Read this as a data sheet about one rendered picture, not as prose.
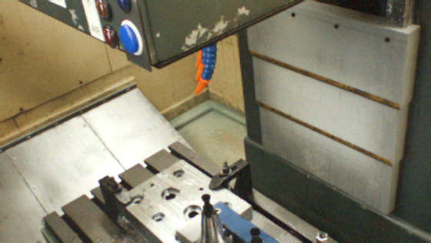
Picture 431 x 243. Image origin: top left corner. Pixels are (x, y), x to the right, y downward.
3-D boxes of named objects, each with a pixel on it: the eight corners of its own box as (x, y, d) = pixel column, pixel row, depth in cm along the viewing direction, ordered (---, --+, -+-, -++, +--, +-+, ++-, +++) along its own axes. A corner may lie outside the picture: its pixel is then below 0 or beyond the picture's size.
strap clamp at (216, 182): (218, 216, 134) (212, 174, 125) (210, 211, 136) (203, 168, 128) (252, 192, 140) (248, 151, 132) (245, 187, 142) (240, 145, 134)
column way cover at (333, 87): (388, 221, 125) (407, 34, 96) (256, 148, 157) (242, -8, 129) (399, 211, 127) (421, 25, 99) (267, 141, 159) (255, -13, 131)
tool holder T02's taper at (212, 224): (232, 242, 82) (228, 213, 78) (210, 255, 80) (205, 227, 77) (217, 227, 85) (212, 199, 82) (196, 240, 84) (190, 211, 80)
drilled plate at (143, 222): (182, 271, 114) (179, 257, 112) (119, 212, 134) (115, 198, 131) (252, 219, 126) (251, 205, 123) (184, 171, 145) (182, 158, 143)
